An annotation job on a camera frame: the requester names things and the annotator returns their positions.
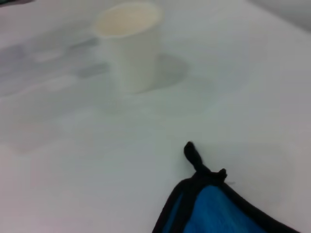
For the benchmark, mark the blue rag with black trim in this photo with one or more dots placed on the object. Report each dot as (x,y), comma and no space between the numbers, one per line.
(213,211)

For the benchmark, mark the white paper cup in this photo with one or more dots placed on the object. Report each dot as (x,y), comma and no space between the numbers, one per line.
(133,53)

